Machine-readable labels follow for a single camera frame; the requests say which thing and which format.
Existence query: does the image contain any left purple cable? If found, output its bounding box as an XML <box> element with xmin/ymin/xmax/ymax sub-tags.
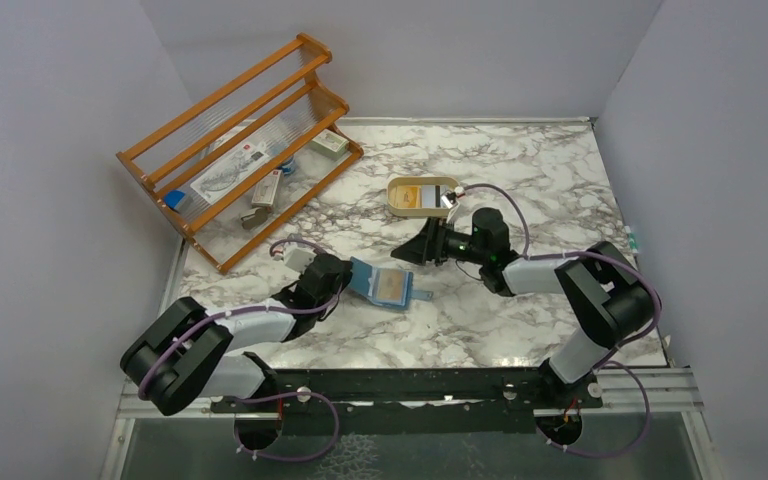
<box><xmin>136</xmin><ymin>237</ymin><xmax>342</xmax><ymax>463</ymax></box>

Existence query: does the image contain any small white green box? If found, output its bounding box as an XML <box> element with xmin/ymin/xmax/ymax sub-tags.
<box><xmin>308</xmin><ymin>129</ymin><xmax>349</xmax><ymax>159</ymax></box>

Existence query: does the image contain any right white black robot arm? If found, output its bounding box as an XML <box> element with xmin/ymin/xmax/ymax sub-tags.
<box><xmin>391</xmin><ymin>207</ymin><xmax>662</xmax><ymax>407</ymax></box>

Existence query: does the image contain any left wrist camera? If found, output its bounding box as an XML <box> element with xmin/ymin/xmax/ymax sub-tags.
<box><xmin>281</xmin><ymin>247</ymin><xmax>317</xmax><ymax>273</ymax></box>

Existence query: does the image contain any small white red box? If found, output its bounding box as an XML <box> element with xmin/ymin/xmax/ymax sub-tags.
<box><xmin>251</xmin><ymin>169</ymin><xmax>283</xmax><ymax>208</ymax></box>

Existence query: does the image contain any tan card in holder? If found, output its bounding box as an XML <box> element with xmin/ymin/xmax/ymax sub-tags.
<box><xmin>371</xmin><ymin>268</ymin><xmax>409</xmax><ymax>305</ymax></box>

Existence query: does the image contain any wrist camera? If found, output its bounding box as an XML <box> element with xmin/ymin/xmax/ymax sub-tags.
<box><xmin>281</xmin><ymin>247</ymin><xmax>317</xmax><ymax>273</ymax></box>
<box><xmin>439</xmin><ymin>187</ymin><xmax>465</xmax><ymax>210</ymax></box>

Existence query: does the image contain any blue cap item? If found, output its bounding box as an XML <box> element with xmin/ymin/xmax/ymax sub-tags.
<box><xmin>162</xmin><ymin>189</ymin><xmax>189</xmax><ymax>212</ymax></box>

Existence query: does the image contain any blue leather card holder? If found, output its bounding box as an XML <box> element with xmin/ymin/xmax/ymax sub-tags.
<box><xmin>348</xmin><ymin>257</ymin><xmax>433</xmax><ymax>311</ymax></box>

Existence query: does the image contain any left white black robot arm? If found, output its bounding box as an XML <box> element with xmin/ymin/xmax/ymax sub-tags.
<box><xmin>119</xmin><ymin>253</ymin><xmax>352</xmax><ymax>416</ymax></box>

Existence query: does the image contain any green white item at edge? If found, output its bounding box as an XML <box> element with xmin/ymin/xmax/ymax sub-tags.
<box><xmin>624</xmin><ymin>225</ymin><xmax>639</xmax><ymax>256</ymax></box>

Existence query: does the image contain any orange wooden rack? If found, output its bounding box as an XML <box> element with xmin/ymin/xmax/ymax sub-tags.
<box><xmin>116</xmin><ymin>33</ymin><xmax>364</xmax><ymax>274</ymax></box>

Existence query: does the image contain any beige oval tray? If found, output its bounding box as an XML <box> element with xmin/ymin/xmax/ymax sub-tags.
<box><xmin>386</xmin><ymin>176</ymin><xmax>465</xmax><ymax>218</ymax></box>

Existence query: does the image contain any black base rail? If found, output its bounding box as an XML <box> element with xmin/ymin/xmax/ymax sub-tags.
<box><xmin>210</xmin><ymin>367</ymin><xmax>603</xmax><ymax>436</ymax></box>

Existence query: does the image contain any small blue white jar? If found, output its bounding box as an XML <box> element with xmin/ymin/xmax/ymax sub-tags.
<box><xmin>279</xmin><ymin>156</ymin><xmax>296</xmax><ymax>175</ymax></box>

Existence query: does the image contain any long clear packaged item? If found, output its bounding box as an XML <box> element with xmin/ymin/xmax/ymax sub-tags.
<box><xmin>189</xmin><ymin>141</ymin><xmax>272</xmax><ymax>204</ymax></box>

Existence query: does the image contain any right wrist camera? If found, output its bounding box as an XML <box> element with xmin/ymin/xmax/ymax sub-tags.
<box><xmin>439</xmin><ymin>187</ymin><xmax>465</xmax><ymax>210</ymax></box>

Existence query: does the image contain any grey metal clip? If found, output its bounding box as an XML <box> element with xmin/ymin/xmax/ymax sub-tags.
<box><xmin>240</xmin><ymin>206</ymin><xmax>272</xmax><ymax>231</ymax></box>

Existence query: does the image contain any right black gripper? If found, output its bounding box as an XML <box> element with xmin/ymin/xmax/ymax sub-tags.
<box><xmin>391</xmin><ymin>216</ymin><xmax>488</xmax><ymax>266</ymax></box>

